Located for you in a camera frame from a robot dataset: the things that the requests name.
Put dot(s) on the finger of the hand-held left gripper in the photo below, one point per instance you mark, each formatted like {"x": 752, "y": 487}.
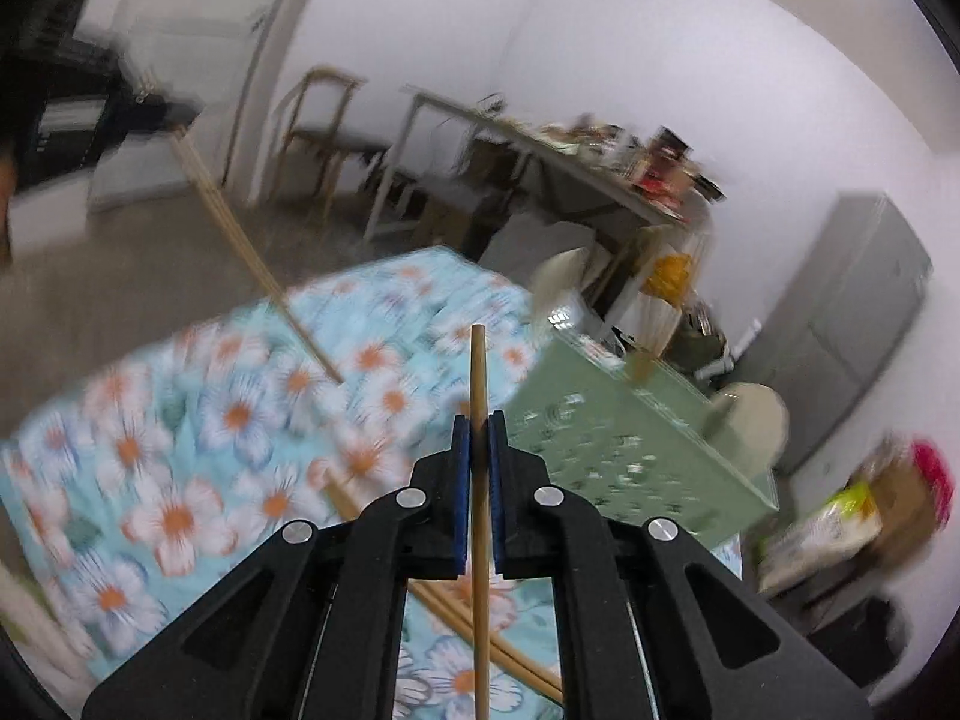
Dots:
{"x": 150, "y": 101}

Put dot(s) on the white and yellow-green bag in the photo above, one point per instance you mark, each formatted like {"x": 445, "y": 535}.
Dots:
{"x": 825, "y": 532}

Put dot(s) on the floral blue tablecloth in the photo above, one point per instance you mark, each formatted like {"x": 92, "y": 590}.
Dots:
{"x": 187, "y": 465}

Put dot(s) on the long grey table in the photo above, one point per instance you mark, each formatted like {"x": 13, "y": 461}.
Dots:
{"x": 525, "y": 142}

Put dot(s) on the row of assorted boxes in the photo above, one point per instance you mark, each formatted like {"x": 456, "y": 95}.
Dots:
{"x": 660, "y": 165}

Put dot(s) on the pink bag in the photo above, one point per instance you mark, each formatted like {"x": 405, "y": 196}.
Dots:
{"x": 930, "y": 476}

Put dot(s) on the wooden chair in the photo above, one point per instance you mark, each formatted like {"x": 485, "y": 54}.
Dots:
{"x": 328, "y": 75}

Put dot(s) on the yellow bag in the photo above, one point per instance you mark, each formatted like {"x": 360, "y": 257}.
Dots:
{"x": 667, "y": 277}

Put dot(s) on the beige round disc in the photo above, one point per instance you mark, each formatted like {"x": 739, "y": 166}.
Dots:
{"x": 757, "y": 420}

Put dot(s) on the pale round object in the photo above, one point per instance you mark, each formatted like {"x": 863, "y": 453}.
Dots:
{"x": 562, "y": 281}

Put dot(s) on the green plastic utensil holder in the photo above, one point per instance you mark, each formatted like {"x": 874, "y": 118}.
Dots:
{"x": 637, "y": 435}

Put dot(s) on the white door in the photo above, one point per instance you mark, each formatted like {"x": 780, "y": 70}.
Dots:
{"x": 187, "y": 52}

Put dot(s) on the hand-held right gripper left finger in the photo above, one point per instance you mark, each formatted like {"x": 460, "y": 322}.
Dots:
{"x": 463, "y": 495}

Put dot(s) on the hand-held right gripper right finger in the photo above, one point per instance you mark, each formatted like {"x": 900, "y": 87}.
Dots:
{"x": 495, "y": 495}

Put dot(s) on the grey cabinet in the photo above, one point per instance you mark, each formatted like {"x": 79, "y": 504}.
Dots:
{"x": 847, "y": 315}

